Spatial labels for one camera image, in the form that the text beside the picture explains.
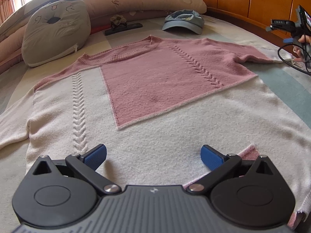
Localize pink and white sweater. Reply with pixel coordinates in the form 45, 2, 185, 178
0, 35, 311, 231

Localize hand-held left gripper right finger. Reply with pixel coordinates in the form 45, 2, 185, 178
187, 144, 282, 195

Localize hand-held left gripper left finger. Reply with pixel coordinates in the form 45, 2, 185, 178
31, 144, 122, 196

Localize folded floral quilt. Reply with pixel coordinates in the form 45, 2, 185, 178
0, 0, 207, 63

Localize grey patterned pillow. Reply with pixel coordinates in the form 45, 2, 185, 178
0, 0, 85, 38

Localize person's right hand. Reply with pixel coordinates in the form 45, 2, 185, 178
293, 34, 311, 65

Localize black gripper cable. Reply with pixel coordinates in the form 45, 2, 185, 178
278, 44, 311, 76

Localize pink patterned curtain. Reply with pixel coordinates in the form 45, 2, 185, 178
0, 0, 25, 25

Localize grey fabric flower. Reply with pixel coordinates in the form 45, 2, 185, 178
110, 15, 127, 28

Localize black phone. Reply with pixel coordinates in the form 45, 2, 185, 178
104, 22, 143, 36

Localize blue baseball cap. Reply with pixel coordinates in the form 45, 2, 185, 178
162, 10, 204, 35

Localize grey cat-face cushion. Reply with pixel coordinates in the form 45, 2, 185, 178
21, 0, 91, 68

